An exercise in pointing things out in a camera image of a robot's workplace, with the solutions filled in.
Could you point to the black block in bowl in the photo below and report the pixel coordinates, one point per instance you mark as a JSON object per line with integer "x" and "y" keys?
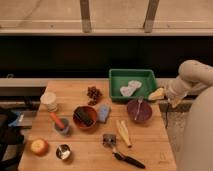
{"x": 84, "y": 118}

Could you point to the orange carrot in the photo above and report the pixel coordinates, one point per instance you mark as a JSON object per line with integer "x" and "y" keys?
{"x": 57, "y": 121}

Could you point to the blue sponge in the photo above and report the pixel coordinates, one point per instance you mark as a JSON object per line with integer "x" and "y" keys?
{"x": 103, "y": 113}

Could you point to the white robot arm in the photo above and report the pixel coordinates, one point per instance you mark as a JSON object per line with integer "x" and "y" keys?
{"x": 196, "y": 153}

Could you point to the black handled spatula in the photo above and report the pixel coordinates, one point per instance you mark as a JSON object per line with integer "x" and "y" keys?
{"x": 109, "y": 141}

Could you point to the purple bowl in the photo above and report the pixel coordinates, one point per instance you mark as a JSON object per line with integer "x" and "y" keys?
{"x": 139, "y": 113}

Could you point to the dark grape bunch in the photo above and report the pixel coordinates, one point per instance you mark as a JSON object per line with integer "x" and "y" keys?
{"x": 94, "y": 94}

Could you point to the right window post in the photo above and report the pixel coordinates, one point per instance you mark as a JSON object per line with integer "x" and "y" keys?
{"x": 150, "y": 15}

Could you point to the window post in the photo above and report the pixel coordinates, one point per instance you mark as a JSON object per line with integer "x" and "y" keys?
{"x": 150, "y": 15}
{"x": 85, "y": 16}

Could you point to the left window post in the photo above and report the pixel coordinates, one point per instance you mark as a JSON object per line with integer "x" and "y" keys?
{"x": 85, "y": 16}

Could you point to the green plastic bin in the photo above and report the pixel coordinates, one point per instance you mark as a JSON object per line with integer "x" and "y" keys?
{"x": 127, "y": 84}

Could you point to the crumpled white cloth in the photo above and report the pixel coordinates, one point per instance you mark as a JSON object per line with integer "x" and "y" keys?
{"x": 129, "y": 90}

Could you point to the red yellow apple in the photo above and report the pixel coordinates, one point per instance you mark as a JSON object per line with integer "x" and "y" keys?
{"x": 39, "y": 147}

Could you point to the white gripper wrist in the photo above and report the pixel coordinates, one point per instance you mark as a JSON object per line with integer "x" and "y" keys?
{"x": 176, "y": 89}

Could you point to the white paper cup stack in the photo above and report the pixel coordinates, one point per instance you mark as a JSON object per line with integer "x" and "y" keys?
{"x": 48, "y": 99}

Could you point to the small metal cup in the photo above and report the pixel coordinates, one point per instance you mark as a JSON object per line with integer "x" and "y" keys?
{"x": 63, "y": 151}

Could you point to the orange bowl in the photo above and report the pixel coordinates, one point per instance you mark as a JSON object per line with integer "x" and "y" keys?
{"x": 89, "y": 111}

